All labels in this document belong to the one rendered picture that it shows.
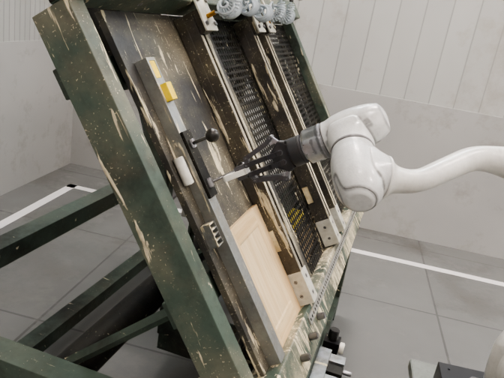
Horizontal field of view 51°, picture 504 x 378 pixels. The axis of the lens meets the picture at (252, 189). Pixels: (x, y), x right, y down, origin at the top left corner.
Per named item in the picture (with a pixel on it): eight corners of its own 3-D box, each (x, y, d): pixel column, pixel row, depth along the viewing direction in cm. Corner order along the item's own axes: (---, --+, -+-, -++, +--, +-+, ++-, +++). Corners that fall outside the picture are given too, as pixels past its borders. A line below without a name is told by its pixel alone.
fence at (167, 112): (268, 366, 157) (281, 364, 155) (133, 63, 144) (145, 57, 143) (273, 357, 161) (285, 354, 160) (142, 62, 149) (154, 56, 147)
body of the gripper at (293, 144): (295, 134, 130) (262, 148, 134) (309, 166, 131) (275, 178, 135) (302, 130, 137) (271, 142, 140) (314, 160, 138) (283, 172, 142)
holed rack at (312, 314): (310, 325, 183) (312, 325, 183) (307, 317, 183) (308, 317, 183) (361, 194, 335) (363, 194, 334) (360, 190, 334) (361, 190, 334)
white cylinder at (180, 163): (170, 160, 145) (182, 187, 146) (179, 157, 144) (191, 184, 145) (175, 158, 147) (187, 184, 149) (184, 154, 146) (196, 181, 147)
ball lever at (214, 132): (187, 152, 148) (214, 142, 138) (181, 140, 148) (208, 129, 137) (197, 148, 150) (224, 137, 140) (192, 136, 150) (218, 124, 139)
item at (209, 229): (209, 250, 148) (218, 247, 147) (199, 227, 147) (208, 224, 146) (214, 244, 152) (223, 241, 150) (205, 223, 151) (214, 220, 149)
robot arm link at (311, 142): (330, 160, 128) (307, 169, 131) (336, 153, 137) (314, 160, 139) (316, 125, 127) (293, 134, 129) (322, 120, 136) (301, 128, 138)
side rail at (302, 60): (341, 197, 331) (358, 191, 327) (273, 29, 316) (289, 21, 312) (343, 193, 338) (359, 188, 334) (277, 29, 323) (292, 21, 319)
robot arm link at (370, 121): (316, 111, 132) (319, 145, 123) (376, 86, 127) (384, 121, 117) (334, 140, 139) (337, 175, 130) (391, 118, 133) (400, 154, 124)
